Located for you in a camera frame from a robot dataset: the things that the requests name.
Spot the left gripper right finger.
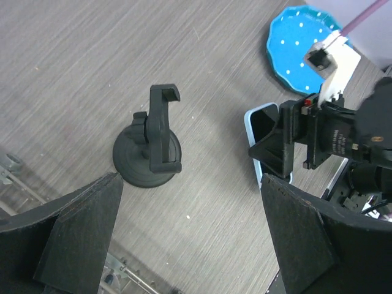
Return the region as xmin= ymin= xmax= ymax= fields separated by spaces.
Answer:
xmin=261 ymin=174 xmax=391 ymax=293

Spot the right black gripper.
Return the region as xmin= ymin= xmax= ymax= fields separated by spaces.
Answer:
xmin=248 ymin=94 xmax=346 ymax=179

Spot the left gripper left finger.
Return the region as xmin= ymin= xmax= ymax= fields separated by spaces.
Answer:
xmin=1 ymin=173 xmax=123 ymax=293

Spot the phone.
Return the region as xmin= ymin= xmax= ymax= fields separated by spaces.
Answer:
xmin=244 ymin=102 xmax=279 ymax=188

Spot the black phone stand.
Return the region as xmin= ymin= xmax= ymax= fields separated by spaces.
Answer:
xmin=113 ymin=84 xmax=182 ymax=189

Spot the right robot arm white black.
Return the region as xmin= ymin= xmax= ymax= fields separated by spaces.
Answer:
xmin=248 ymin=77 xmax=391 ymax=216

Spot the blue polka dot plate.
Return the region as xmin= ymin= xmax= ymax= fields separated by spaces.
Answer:
xmin=266 ymin=5 xmax=342 ymax=96

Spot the grey wire dish rack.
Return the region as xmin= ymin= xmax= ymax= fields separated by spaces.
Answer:
xmin=1 ymin=151 xmax=179 ymax=293

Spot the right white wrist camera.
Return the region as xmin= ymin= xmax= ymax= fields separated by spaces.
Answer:
xmin=304 ymin=30 xmax=361 ymax=107

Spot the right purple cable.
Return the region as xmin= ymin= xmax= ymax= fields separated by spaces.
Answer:
xmin=338 ymin=0 xmax=390 ymax=37

